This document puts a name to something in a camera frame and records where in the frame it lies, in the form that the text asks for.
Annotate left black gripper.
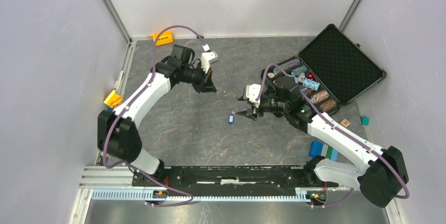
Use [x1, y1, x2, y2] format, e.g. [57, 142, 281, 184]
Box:
[181, 62, 217, 94]

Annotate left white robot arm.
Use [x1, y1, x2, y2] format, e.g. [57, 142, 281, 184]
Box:
[97, 45, 218, 186]

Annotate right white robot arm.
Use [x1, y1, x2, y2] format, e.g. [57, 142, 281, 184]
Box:
[237, 76, 410, 208]

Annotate blue key tag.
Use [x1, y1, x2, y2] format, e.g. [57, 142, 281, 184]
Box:
[228, 111, 235, 125]

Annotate orange block at back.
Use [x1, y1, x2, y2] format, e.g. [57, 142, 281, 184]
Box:
[152, 30, 174, 46]

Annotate orange block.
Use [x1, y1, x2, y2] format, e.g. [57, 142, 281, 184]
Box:
[152, 30, 174, 46]
[103, 89, 123, 108]

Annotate blue green toy bricks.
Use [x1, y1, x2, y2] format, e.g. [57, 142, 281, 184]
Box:
[308, 140, 338, 161]

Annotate orange block at left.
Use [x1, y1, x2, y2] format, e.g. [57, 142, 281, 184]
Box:
[103, 89, 123, 108]

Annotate black poker chip case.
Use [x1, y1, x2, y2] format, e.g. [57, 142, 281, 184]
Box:
[261, 24, 387, 117]

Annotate wooden letter cube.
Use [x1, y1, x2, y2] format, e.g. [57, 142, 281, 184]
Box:
[340, 119, 351, 128]

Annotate teal cube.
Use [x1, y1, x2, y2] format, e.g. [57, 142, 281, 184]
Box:
[360, 116, 369, 126]

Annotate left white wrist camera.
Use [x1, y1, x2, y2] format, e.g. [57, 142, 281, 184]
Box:
[200, 44, 218, 74]

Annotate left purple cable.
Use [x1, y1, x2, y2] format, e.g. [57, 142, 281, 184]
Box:
[102, 25, 206, 208]

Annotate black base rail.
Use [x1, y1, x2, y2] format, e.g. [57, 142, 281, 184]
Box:
[155, 165, 338, 198]

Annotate white toothed cable rail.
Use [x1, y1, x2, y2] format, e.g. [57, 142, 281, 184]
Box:
[91, 188, 321, 203]

